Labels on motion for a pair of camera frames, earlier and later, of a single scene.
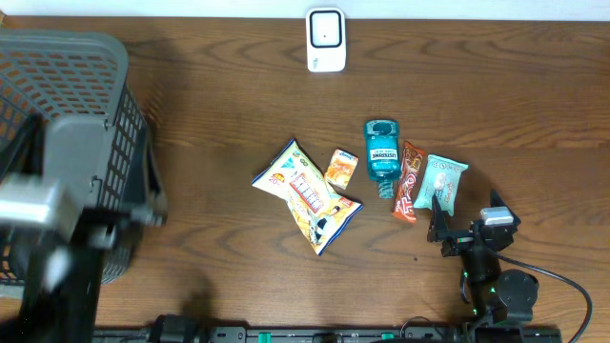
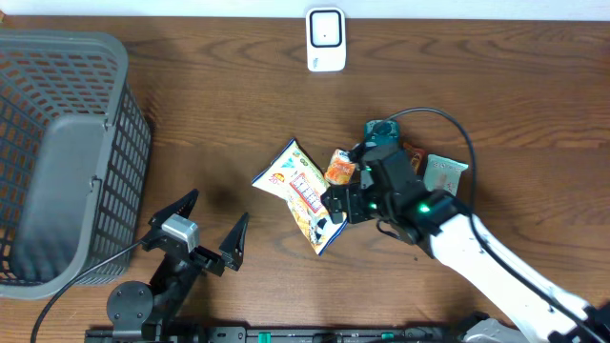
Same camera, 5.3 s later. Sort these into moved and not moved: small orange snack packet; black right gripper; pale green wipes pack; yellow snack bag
Moved: black right gripper
Not moved: small orange snack packet; yellow snack bag; pale green wipes pack
